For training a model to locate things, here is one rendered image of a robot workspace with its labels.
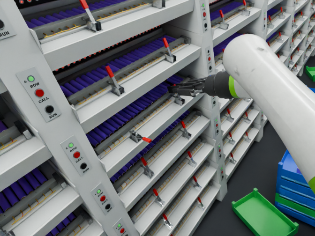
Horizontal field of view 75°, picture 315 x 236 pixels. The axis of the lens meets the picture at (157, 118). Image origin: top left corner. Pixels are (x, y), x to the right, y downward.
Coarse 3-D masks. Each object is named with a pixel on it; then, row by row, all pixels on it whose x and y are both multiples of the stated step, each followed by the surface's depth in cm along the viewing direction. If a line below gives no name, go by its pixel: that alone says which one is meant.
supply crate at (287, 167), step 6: (288, 156) 121; (282, 162) 109; (288, 162) 117; (294, 162) 116; (282, 168) 109; (288, 168) 114; (294, 168) 113; (282, 174) 111; (288, 174) 109; (294, 174) 106; (300, 174) 104; (300, 180) 106
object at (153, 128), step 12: (180, 72) 102; (192, 72) 98; (180, 96) 91; (168, 108) 86; (180, 108) 86; (144, 120) 80; (156, 120) 80; (168, 120) 82; (144, 132) 76; (156, 132) 78; (120, 144) 72; (132, 144) 72; (144, 144) 75; (108, 156) 68; (120, 156) 68; (132, 156) 72; (108, 168) 65; (120, 168) 70
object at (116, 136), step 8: (184, 80) 96; (168, 96) 88; (152, 104) 84; (160, 104) 86; (144, 112) 80; (152, 112) 82; (136, 120) 77; (120, 128) 74; (128, 128) 75; (136, 128) 76; (112, 136) 71; (120, 136) 73; (104, 144) 69
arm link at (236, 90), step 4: (232, 80) 61; (232, 84) 62; (236, 84) 61; (232, 88) 62; (236, 88) 61; (240, 88) 60; (232, 92) 63; (236, 92) 62; (240, 92) 61; (244, 92) 60; (236, 96) 64; (240, 96) 63; (244, 96) 62; (248, 96) 60
